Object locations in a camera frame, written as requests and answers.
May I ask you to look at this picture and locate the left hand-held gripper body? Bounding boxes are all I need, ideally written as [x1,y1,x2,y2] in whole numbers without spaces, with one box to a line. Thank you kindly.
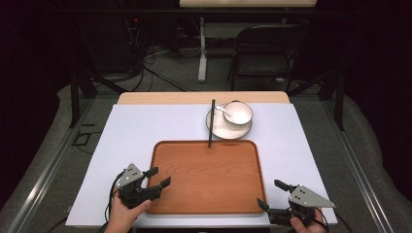
[115,162,163,210]

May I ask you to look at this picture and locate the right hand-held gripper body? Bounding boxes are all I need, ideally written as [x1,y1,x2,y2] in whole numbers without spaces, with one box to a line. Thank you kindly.
[267,183,338,227]

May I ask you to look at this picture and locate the person's right hand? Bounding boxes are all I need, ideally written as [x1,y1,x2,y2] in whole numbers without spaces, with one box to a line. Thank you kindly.
[290,208,328,233]

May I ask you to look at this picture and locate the person's left hand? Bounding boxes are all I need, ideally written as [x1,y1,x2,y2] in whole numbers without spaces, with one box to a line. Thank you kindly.
[103,193,153,233]

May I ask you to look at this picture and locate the white table cover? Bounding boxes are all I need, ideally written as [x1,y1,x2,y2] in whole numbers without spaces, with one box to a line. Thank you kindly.
[65,102,338,227]

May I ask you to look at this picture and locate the wooden tray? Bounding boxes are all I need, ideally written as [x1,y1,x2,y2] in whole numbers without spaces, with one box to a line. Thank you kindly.
[145,139,267,216]

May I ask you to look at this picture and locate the black chopsticks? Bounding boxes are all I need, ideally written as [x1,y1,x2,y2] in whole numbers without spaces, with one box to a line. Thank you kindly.
[207,98,217,149]

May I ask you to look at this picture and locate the white plate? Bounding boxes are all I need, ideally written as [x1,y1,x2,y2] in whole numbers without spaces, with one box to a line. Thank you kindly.
[205,103,254,141]

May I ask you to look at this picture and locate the white bowl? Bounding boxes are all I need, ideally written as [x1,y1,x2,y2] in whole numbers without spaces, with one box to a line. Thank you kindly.
[223,100,255,126]

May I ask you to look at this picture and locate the white spoon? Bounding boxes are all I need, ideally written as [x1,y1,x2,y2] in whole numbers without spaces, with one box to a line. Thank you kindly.
[215,104,231,118]

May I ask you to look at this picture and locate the white table leg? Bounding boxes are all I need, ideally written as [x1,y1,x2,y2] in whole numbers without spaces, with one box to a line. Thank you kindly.
[197,17,208,83]

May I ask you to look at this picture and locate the black folding chair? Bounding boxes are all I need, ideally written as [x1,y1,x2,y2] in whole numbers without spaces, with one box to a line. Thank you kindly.
[226,23,309,91]

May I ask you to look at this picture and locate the dark device with red light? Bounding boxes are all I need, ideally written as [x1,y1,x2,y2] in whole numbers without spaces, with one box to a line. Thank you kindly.
[127,14,144,43]

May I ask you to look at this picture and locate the light wooden table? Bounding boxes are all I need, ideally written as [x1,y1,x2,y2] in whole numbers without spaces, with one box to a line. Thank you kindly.
[179,0,318,8]

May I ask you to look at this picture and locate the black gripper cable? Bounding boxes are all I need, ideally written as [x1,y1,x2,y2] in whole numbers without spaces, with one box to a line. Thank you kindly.
[104,169,125,224]
[315,207,354,233]

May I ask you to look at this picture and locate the metal floor rail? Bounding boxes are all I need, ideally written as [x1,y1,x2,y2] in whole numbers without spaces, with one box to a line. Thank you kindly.
[6,96,95,233]
[320,96,395,233]

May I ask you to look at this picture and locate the black floor cables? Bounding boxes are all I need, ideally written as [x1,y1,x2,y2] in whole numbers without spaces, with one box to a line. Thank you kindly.
[129,45,195,93]

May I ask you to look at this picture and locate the black frame stand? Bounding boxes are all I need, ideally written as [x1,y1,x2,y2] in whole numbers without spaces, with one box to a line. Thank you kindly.
[288,69,346,130]
[69,69,127,129]

